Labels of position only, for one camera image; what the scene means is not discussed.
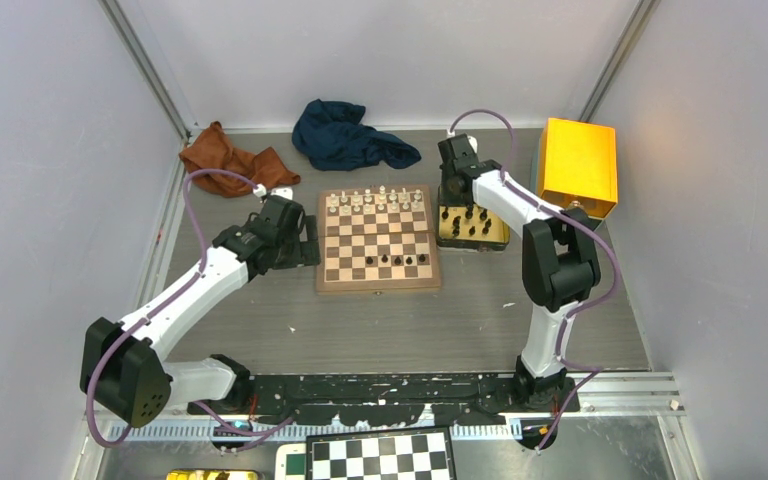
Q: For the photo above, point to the orange cloth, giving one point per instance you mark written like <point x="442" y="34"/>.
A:
<point x="213" y="149"/>

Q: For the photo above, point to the yellow metal tray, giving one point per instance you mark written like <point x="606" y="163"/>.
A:
<point x="466" y="226"/>

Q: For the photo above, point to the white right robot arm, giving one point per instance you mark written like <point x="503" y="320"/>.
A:
<point x="559" y="261"/>

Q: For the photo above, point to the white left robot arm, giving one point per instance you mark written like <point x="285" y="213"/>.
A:
<point x="125" y="367"/>

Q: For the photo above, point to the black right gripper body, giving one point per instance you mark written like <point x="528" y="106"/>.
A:
<point x="448" y="197"/>

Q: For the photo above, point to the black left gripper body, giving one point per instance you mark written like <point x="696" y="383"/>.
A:
<point x="295" y="252"/>

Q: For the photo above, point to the yellow drawer box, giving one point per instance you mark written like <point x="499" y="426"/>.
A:
<point x="575" y="164"/>

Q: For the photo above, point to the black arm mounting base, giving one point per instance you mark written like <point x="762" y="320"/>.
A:
<point x="384" y="400"/>

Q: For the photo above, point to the wooden chess board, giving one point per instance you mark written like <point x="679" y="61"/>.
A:
<point x="371" y="221"/>

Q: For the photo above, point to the black white checker calibration board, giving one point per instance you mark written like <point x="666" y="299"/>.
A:
<point x="417" y="453"/>

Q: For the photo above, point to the dark blue cloth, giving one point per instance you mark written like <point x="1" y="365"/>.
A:
<point x="333" y="138"/>

